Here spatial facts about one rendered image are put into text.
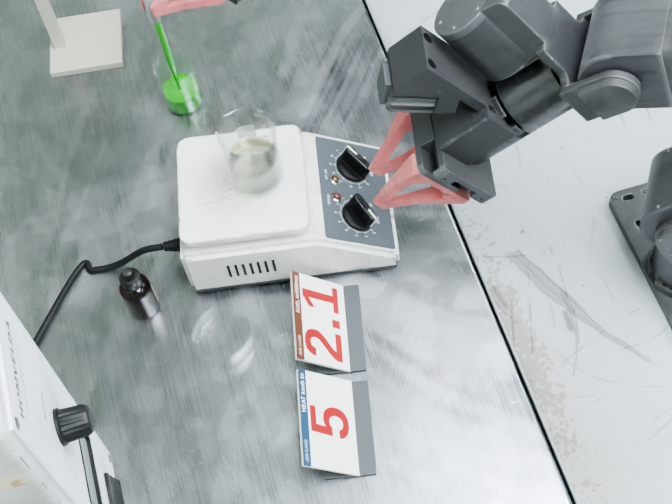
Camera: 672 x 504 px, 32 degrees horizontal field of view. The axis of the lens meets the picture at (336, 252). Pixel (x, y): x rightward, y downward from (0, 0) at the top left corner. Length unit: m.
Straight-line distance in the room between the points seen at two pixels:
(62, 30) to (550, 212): 0.58
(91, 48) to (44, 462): 0.91
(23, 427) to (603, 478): 0.67
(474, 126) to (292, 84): 0.39
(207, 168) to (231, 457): 0.27
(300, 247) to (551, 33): 0.32
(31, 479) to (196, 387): 0.64
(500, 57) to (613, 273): 0.32
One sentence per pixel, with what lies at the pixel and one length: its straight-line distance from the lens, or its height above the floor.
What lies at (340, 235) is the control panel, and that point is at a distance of 1.08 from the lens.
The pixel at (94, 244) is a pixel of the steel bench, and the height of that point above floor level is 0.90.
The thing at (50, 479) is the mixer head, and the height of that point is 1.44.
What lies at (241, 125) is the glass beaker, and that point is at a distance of 1.07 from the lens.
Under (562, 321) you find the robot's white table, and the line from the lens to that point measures 1.10.
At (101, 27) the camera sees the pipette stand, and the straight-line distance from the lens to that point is 1.36.
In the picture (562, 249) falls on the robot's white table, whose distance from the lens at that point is 1.14.
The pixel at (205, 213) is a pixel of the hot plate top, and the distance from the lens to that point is 1.08.
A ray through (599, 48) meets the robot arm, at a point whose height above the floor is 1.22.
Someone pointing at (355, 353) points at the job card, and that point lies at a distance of 1.08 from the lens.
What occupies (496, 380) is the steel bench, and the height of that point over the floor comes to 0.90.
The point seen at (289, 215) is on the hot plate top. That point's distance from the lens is 1.06.
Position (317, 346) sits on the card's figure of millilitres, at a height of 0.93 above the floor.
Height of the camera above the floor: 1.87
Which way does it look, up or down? 58 degrees down
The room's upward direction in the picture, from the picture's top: 10 degrees counter-clockwise
